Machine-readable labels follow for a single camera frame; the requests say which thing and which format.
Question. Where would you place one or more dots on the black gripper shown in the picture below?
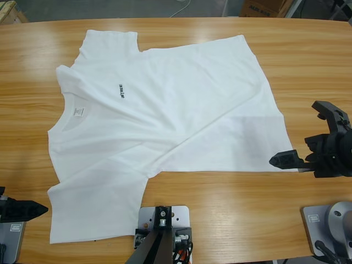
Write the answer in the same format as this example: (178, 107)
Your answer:
(2, 209)
(335, 162)

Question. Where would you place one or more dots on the white Unitree t-shirt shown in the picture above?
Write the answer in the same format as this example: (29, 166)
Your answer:
(165, 110)

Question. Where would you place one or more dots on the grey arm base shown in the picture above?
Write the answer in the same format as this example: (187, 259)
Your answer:
(15, 242)
(316, 220)

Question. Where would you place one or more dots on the white mounting block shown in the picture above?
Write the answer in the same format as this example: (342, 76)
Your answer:
(181, 217)

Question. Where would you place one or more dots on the brown cardboard box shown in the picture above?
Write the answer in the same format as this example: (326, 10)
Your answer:
(261, 8)

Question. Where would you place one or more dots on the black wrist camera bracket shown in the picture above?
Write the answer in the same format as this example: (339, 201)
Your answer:
(332, 115)

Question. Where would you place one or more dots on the black corner bracket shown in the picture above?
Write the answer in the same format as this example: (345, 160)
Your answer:
(182, 236)
(140, 237)

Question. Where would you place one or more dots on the white metal frame bar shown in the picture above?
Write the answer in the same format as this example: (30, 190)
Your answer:
(293, 8)

